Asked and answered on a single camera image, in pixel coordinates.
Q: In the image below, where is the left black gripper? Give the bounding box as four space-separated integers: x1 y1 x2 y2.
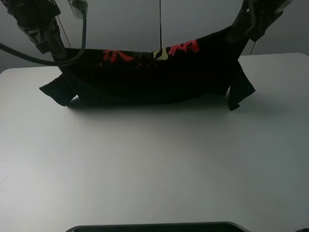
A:
17 16 67 60

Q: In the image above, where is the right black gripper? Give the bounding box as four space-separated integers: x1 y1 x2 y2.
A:
225 9 256 44

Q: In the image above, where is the black printed t-shirt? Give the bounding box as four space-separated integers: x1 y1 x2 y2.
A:
41 28 255 110

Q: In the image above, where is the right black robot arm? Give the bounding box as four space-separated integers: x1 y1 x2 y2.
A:
226 0 293 44

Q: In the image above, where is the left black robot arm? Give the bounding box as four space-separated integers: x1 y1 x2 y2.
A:
2 0 67 60

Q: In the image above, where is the left black camera cable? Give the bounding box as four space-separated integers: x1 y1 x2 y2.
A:
0 9 87 67

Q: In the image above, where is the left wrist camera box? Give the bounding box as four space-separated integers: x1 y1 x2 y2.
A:
68 0 88 19

